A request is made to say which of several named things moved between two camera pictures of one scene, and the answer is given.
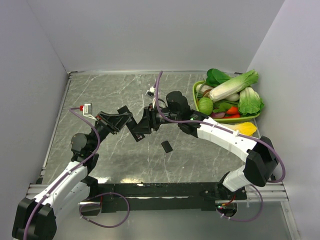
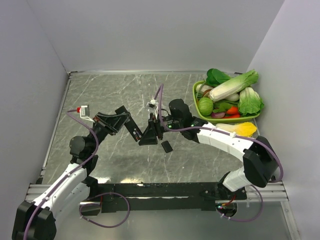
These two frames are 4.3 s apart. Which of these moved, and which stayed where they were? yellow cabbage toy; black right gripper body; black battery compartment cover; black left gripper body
Moved: black right gripper body
Stayed: black battery compartment cover; yellow cabbage toy; black left gripper body
